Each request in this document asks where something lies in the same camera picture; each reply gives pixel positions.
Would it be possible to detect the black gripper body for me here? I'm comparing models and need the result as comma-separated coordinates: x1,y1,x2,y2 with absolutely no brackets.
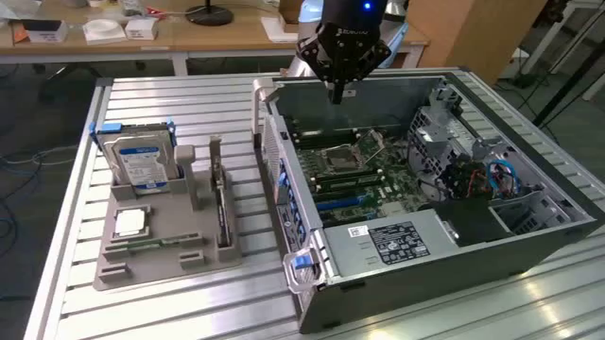
317,0,386,85

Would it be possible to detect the graphics card with black heatsink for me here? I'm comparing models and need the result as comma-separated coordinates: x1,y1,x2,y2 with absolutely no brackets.
207,135,236,249

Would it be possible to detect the white paper stack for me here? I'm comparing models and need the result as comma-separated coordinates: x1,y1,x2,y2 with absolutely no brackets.
261,16,301,44

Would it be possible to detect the brown cardboard box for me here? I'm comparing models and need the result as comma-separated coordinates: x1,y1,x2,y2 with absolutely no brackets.
278,0,309,26

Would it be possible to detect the wooden desk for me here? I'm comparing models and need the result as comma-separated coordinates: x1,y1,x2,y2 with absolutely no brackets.
0,0,432,77

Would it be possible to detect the black lamp base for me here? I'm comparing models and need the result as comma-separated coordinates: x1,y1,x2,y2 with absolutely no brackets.
185,0,236,26

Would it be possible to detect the metal socket cover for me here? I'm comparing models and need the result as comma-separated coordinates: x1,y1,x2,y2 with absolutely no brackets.
354,129,388,168

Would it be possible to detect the wooden cabinet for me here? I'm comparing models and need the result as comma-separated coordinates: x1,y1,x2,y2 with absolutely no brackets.
406,0,549,86

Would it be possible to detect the white container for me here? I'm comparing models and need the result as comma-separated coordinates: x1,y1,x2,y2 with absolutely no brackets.
499,47,529,81

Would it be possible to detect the CPU socket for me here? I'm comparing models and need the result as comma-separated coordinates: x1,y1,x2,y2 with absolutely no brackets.
321,146,366,171

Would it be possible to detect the metal disk bay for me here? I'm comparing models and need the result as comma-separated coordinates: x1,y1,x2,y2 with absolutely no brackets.
406,104,475,179

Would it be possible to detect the black RAM stick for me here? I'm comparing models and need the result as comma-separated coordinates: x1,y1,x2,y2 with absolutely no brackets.
314,171,384,193

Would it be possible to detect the green motherboard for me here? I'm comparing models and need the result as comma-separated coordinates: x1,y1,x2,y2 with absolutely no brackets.
289,120,439,228

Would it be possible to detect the plain white box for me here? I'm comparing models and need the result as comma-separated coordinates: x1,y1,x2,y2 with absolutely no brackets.
125,18,161,41

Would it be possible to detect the black tripod pole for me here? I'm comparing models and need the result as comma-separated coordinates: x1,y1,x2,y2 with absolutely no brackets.
532,13,605,128

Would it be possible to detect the blue expansion slot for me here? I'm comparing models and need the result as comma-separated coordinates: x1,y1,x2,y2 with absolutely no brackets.
316,196,366,210

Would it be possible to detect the white box with round hole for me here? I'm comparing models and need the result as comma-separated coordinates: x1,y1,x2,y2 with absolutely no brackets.
83,19,129,45

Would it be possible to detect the hard disk in blue caddy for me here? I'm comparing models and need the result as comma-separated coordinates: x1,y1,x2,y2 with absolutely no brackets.
90,120,185,196

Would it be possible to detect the black chair base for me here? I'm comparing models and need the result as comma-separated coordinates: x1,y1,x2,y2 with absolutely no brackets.
34,62,103,102

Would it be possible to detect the grey power supply unit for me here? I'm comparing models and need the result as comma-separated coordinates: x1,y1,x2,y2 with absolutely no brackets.
324,208,459,278

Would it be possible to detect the white box with black top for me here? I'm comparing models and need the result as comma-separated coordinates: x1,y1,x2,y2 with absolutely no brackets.
22,19,70,44

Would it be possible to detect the grey parts rack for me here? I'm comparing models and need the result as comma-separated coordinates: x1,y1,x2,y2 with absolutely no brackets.
93,136,248,292

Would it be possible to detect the silver CPU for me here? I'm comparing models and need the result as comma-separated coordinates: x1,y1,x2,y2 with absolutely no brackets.
115,209,149,237

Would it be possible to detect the green RAM stick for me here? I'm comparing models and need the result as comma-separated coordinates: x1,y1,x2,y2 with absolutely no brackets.
122,237,186,249

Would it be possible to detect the black open PC case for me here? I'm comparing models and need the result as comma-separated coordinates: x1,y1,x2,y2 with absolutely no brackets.
250,67,605,336

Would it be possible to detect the red wire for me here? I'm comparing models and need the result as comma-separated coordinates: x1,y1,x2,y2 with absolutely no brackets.
465,169,489,199

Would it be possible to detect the blue wire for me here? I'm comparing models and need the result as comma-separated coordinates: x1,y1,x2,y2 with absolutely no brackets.
487,159,524,199

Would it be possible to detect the white floor cable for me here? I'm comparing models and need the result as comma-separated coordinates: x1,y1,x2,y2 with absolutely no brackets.
0,143,78,166

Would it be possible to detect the blue floor cable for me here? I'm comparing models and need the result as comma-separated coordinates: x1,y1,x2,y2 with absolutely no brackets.
0,155,38,302

